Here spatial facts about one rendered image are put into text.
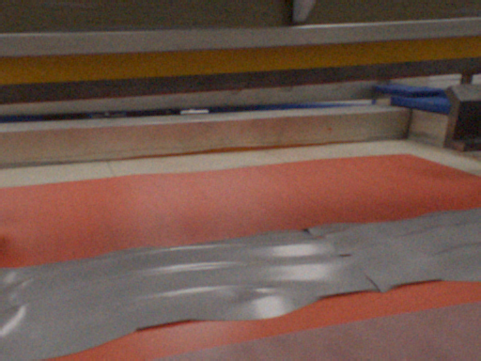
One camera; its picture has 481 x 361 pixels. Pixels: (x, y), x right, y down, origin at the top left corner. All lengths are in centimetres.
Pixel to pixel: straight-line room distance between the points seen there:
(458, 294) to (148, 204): 18
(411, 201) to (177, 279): 21
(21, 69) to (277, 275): 16
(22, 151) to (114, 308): 25
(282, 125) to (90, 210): 25
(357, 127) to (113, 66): 35
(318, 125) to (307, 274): 29
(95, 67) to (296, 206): 17
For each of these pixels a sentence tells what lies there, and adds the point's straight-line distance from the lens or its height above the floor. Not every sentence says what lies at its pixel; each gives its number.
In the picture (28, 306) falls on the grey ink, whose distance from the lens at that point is 20.
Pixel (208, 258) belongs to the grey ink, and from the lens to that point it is 24.
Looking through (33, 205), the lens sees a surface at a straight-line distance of 33.
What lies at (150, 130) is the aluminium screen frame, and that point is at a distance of 43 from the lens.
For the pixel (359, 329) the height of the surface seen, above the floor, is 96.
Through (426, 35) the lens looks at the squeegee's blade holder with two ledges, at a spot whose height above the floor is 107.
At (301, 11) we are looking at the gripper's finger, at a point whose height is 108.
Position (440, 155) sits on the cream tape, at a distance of 52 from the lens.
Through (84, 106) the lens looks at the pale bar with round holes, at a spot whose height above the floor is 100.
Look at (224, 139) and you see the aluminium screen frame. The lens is 45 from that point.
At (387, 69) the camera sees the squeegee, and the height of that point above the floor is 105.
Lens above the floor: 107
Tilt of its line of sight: 16 degrees down
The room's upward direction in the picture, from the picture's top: straight up
